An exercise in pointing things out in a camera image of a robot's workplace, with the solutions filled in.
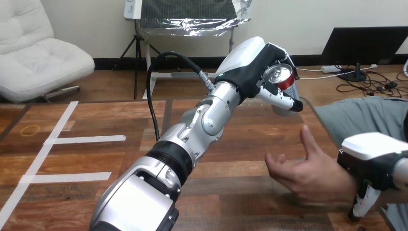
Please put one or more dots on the person's hand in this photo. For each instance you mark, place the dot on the person's hand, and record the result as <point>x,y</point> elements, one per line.
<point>315,178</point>

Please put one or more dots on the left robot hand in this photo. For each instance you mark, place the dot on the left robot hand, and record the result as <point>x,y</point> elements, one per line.
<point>242,68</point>

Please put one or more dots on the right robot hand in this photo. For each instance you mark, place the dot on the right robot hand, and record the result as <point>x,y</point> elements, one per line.
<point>369,159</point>

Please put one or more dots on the red and white drink can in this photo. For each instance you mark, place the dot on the red and white drink can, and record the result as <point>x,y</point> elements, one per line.
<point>280,76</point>

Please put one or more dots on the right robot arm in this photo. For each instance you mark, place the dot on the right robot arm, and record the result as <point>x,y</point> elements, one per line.
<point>402,173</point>

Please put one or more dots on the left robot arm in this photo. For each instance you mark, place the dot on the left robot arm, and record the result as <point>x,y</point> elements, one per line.
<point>207,118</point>

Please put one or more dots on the person's body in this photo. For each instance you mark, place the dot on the person's body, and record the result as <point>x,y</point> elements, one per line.
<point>363,116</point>

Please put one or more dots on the foil sheet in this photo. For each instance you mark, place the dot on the foil sheet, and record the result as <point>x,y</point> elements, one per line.
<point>191,16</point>

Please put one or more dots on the white power strip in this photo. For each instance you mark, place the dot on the white power strip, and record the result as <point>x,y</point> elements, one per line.
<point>331,68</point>

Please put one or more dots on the black tripod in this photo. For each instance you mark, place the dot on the black tripod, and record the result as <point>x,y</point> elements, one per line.
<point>137,57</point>

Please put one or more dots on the dark screen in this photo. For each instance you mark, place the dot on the dark screen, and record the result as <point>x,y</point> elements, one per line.
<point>360,46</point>

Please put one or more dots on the white cushioned chair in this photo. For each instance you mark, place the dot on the white cushioned chair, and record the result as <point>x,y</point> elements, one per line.
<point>35,54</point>

